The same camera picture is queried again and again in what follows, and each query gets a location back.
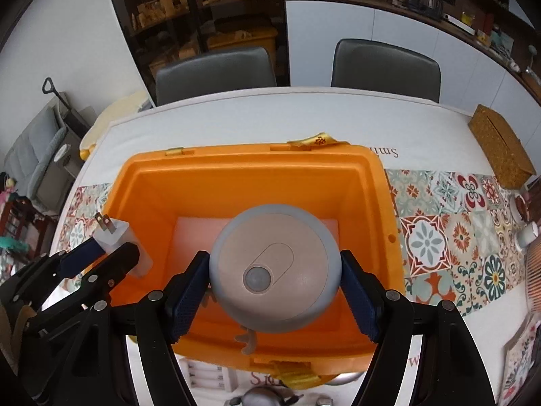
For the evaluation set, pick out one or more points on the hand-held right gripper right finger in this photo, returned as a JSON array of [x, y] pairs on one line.
[[359, 300]]

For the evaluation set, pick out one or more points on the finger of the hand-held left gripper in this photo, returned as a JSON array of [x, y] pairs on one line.
[[120, 264], [80, 259]]

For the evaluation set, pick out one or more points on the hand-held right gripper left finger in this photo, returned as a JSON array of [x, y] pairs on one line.
[[186, 300]]

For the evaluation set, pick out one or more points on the white plug adapter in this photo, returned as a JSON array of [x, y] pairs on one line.
[[122, 232]]

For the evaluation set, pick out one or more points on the orange plastic box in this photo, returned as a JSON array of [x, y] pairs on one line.
[[169, 203]]

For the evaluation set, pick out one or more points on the round grey sensor light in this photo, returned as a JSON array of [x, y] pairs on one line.
[[274, 262]]

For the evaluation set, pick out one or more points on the dark wooden chair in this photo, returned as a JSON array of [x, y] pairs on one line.
[[25, 228]]

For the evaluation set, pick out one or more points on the beige antler figurine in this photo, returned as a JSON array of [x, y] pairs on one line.
[[247, 342]]

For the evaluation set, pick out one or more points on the white battery charger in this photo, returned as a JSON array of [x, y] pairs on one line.
[[207, 374]]

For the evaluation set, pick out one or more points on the silver round object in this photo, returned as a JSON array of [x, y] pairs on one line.
[[344, 379]]

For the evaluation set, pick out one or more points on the white tile patterned tablecloth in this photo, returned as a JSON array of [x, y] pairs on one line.
[[435, 237]]

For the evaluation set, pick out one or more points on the white tower fan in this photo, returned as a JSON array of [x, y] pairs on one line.
[[63, 160]]

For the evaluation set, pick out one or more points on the grey sofa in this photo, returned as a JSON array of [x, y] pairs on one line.
[[34, 156]]

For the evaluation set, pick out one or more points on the grey metal gadget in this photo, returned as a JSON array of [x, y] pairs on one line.
[[266, 397]]

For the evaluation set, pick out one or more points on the black upright vacuum cleaner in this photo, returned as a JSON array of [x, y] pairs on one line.
[[69, 114]]

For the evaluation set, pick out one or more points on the cream fleece cushion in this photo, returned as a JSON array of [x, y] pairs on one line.
[[122, 110]]

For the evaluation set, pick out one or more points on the floral patterned cushion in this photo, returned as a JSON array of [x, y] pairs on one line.
[[524, 359]]

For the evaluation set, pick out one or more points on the pink fruit basket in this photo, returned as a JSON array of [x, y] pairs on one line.
[[536, 283]]

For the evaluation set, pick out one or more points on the white cup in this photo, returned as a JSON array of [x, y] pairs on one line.
[[528, 237]]

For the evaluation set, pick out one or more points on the grey upholstered chair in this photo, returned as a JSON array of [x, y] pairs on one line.
[[380, 72], [211, 76]]

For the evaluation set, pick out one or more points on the brown woven tissue box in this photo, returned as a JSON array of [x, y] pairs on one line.
[[498, 143]]

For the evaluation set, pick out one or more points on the white base cabinet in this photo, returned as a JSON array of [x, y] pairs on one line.
[[312, 42]]

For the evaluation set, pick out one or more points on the dark glass door cabinet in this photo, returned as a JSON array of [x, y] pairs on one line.
[[177, 8]]

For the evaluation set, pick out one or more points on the small white stand lamp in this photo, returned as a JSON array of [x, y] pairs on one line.
[[531, 57]]

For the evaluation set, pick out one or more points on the glass jug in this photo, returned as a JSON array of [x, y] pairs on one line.
[[433, 4]]

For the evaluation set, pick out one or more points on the red thermos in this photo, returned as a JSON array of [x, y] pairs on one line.
[[489, 23]]

